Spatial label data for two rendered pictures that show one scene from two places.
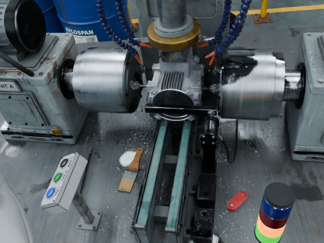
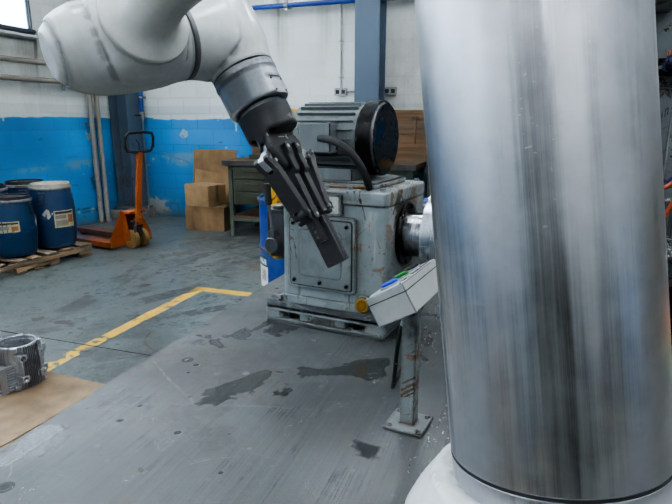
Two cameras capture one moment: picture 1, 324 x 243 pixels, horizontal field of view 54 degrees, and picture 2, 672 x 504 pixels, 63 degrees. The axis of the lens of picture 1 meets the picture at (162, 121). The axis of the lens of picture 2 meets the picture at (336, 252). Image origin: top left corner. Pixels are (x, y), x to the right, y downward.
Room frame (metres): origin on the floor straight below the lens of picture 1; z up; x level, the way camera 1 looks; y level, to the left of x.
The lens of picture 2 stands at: (-0.33, 0.27, 1.32)
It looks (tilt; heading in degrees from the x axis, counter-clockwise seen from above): 14 degrees down; 10
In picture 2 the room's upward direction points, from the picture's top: straight up
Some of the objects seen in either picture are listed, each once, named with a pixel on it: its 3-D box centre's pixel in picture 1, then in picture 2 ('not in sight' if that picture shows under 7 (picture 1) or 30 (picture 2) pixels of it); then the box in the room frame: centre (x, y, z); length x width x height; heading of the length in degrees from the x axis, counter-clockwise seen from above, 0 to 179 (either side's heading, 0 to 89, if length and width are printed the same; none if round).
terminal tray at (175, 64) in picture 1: (176, 60); not in sight; (0.95, -0.09, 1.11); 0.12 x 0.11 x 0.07; 164
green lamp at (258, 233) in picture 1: (268, 229); not in sight; (0.31, -0.21, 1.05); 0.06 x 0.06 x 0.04
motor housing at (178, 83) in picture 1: (177, 87); not in sight; (0.91, -0.08, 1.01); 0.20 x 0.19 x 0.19; 164
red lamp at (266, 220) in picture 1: (274, 211); not in sight; (0.31, -0.21, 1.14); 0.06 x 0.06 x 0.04
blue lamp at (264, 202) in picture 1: (277, 201); not in sight; (0.31, -0.21, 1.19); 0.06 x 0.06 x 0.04
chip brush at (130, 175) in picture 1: (132, 168); not in sight; (0.73, 0.14, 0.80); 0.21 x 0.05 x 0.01; 157
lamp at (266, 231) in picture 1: (271, 221); not in sight; (0.31, -0.21, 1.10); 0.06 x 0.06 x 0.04
